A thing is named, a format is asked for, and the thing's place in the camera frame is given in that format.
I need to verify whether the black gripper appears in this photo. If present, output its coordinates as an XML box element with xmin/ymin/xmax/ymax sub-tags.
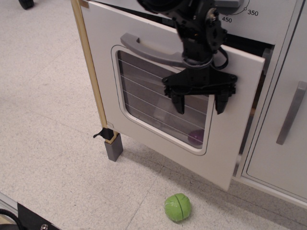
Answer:
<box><xmin>162</xmin><ymin>60</ymin><xmax>237</xmax><ymax>115</ymax></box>

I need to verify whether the silver cabinet door handle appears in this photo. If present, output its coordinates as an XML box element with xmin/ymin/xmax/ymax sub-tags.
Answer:
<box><xmin>276</xmin><ymin>81</ymin><xmax>307</xmax><ymax>145</ymax></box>

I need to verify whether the white toy kitchen cabinet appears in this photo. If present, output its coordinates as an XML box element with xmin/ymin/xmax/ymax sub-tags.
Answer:
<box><xmin>71</xmin><ymin>0</ymin><xmax>307</xmax><ymax>207</ymax></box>

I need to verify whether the purple toy eggplant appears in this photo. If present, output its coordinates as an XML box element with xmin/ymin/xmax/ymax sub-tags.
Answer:
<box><xmin>188</xmin><ymin>129</ymin><xmax>204</xmax><ymax>146</ymax></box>

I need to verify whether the black caster wheel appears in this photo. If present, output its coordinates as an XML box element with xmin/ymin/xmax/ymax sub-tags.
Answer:
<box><xmin>19</xmin><ymin>0</ymin><xmax>34</xmax><ymax>10</ymax></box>

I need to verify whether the green toy cabbage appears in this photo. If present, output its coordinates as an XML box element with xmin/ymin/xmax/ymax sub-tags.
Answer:
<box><xmin>164</xmin><ymin>193</ymin><xmax>191</xmax><ymax>222</ymax></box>

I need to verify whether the grey cabinet leg foot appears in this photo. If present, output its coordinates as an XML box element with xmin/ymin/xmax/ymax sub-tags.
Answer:
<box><xmin>105</xmin><ymin>134</ymin><xmax>123</xmax><ymax>162</ymax></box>

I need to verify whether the white right cabinet door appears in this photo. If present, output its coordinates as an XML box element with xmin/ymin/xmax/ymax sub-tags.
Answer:
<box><xmin>244</xmin><ymin>6</ymin><xmax>307</xmax><ymax>202</ymax></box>

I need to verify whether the white oven door with window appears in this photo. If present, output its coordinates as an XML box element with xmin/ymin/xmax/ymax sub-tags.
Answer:
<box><xmin>81</xmin><ymin>1</ymin><xmax>265</xmax><ymax>190</ymax></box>

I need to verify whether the black base plate with screw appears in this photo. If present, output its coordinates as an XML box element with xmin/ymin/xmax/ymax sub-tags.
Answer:
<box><xmin>17</xmin><ymin>203</ymin><xmax>60</xmax><ymax>230</ymax></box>

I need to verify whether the grey oven door handle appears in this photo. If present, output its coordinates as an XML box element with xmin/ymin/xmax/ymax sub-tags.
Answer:
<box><xmin>120</xmin><ymin>33</ymin><xmax>186</xmax><ymax>68</ymax></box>

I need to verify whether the grey temperature dial knob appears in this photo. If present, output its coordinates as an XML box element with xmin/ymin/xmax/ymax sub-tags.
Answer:
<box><xmin>214</xmin><ymin>0</ymin><xmax>244</xmax><ymax>9</ymax></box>

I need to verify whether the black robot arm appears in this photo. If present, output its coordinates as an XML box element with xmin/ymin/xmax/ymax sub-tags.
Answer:
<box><xmin>138</xmin><ymin>0</ymin><xmax>237</xmax><ymax>114</ymax></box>

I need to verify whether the black cable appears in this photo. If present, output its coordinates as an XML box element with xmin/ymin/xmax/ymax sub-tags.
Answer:
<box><xmin>212</xmin><ymin>46</ymin><xmax>230</xmax><ymax>70</ymax></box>

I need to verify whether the aluminium frame rail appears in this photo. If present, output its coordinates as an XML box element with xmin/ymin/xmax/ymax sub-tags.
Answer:
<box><xmin>0</xmin><ymin>192</ymin><xmax>18</xmax><ymax>224</ymax></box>

